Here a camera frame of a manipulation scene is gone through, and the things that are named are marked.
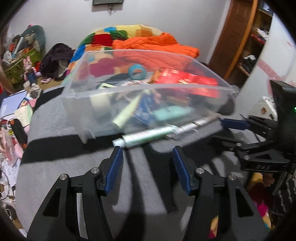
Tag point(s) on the green grey neck pillow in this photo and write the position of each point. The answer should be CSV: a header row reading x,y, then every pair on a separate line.
x,y
37,34

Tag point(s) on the blue tape roll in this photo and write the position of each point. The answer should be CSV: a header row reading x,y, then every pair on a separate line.
x,y
137,72

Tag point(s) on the white suitcase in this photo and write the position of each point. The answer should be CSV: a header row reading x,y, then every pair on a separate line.
x,y
265,108

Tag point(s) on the wooden shelf unit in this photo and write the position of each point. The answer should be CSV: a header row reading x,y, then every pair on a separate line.
x,y
254,45

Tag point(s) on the colourful patchwork quilt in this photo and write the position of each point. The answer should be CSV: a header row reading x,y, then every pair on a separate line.
x,y
102,40

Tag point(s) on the small black wall screen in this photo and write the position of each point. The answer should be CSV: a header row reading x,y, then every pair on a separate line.
x,y
100,2

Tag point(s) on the blue notebook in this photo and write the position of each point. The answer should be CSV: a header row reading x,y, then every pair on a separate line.
x,y
11,103

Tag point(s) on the red gold packet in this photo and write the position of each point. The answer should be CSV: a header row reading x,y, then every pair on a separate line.
x,y
171,76

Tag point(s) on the rabbit plush doll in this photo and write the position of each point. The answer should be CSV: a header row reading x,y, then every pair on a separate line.
x,y
30,73

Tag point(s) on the blue card packet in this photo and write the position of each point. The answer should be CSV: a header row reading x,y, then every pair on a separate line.
x,y
145,108

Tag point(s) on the white silver pen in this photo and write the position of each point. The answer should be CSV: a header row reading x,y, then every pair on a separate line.
x,y
193,126

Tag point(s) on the orange puffer jacket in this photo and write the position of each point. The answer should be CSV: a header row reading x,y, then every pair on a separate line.
x,y
157,46

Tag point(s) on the black orange slipper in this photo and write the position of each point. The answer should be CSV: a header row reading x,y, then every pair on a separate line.
x,y
19,132

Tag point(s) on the clear plastic storage box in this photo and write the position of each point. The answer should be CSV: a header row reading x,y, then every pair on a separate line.
x,y
115,92

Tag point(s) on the dark clothes pile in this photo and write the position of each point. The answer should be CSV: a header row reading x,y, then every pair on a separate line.
x,y
55,62

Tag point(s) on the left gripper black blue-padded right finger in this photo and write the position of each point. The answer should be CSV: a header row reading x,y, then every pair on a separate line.
x,y
238,217

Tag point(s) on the light blue bottle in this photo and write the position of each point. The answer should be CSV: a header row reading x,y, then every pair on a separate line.
x,y
172,112

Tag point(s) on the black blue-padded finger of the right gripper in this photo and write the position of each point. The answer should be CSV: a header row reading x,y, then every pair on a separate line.
x,y
235,124

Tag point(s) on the white ointment tube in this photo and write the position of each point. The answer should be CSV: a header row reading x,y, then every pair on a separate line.
x,y
139,138

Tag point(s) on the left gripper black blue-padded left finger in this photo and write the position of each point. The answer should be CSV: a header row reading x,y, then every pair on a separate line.
x,y
57,216

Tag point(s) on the white tape roll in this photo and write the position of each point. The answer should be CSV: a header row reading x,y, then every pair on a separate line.
x,y
100,105

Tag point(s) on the light green tube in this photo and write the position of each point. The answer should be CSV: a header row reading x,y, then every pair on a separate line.
x,y
123,117

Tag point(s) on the green basket of clutter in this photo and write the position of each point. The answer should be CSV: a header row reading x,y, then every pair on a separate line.
x,y
26,46

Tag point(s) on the wooden door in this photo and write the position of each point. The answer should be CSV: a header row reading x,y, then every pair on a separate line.
x,y
233,37

